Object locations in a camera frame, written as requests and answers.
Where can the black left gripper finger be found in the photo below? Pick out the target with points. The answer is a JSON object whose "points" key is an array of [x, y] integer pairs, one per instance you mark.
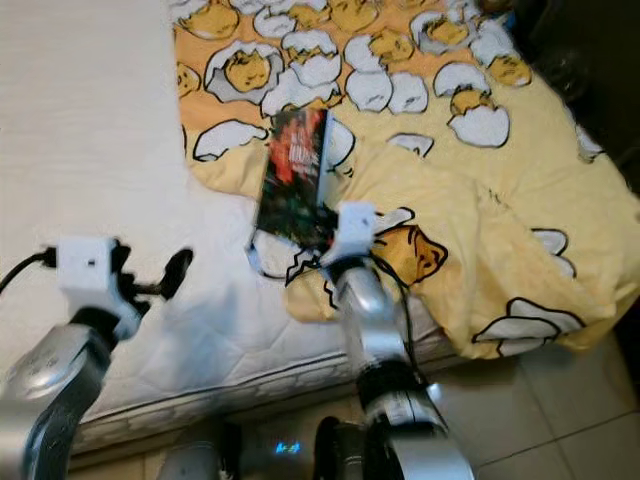
{"points": [[178, 270]]}

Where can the dark book with red cover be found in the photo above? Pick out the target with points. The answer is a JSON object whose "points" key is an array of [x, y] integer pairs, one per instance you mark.
{"points": [[295, 175]]}

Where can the yellow egg print quilt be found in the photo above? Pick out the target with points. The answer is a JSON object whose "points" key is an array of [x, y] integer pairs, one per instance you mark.
{"points": [[480, 200]]}

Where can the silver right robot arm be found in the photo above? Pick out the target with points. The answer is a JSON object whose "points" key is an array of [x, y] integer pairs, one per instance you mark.
{"points": [[395, 350]]}

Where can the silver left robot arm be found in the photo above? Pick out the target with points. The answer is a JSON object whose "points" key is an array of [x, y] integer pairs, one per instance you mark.
{"points": [[60, 390]]}

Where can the grey quilted mattress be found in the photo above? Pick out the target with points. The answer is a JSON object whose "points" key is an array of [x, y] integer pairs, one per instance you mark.
{"points": [[240, 395]]}

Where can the white quilted mattress pad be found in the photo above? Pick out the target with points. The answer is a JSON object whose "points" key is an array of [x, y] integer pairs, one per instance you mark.
{"points": [[90, 130]]}

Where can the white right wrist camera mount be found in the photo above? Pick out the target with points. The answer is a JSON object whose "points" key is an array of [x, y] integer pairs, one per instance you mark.
{"points": [[353, 230]]}

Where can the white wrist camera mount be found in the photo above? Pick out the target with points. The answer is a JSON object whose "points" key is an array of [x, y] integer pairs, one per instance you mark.
{"points": [[353, 230], [95, 275]]}

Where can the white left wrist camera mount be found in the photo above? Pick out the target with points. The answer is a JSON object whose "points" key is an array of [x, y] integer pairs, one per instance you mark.
{"points": [[95, 275]]}

